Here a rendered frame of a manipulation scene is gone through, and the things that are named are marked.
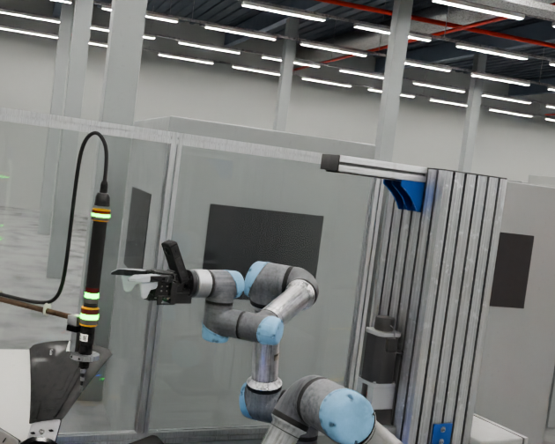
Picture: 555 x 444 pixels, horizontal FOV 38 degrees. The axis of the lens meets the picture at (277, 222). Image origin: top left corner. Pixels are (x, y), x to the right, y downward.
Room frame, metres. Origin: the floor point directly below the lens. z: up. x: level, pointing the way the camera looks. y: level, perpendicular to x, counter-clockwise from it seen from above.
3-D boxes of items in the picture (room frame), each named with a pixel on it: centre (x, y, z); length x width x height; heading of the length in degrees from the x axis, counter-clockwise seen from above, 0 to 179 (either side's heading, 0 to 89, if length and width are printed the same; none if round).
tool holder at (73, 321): (1.94, 0.43, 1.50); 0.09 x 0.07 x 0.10; 63
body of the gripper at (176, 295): (2.07, 0.25, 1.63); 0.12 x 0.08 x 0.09; 128
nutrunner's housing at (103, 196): (1.94, 0.42, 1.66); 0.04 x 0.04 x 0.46
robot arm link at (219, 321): (2.16, 0.11, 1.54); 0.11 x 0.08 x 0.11; 70
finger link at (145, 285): (1.98, 0.31, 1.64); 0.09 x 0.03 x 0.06; 150
